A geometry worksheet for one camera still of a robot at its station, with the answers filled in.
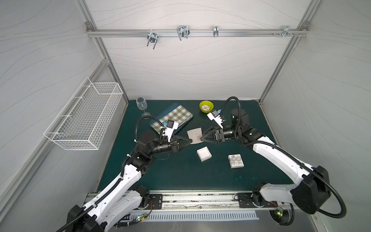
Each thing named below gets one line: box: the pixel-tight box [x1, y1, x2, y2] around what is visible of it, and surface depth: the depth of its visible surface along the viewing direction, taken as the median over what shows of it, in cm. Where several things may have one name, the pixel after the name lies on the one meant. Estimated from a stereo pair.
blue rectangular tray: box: [149, 102, 194, 135], surface depth 113 cm
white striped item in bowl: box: [201, 104, 211, 111], surface depth 114 cm
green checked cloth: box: [150, 104, 194, 134], surface depth 113 cm
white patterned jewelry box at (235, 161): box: [227, 153, 245, 169], surface depth 87 cm
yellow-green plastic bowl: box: [199, 100, 215, 114], surface depth 116 cm
